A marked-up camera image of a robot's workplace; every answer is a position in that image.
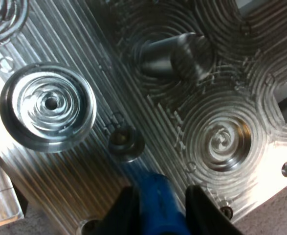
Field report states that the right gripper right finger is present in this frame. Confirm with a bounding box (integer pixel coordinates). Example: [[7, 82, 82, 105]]
[[185, 185, 244, 235]]

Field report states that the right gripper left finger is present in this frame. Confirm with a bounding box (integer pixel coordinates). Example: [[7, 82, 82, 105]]
[[98, 186, 145, 235]]

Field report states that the metal plate on aluminium rails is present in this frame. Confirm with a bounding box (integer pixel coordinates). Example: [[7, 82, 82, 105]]
[[0, 0, 287, 235]]

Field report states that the bright blue cylinder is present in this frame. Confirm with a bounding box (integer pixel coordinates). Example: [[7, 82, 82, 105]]
[[130, 171, 190, 235]]

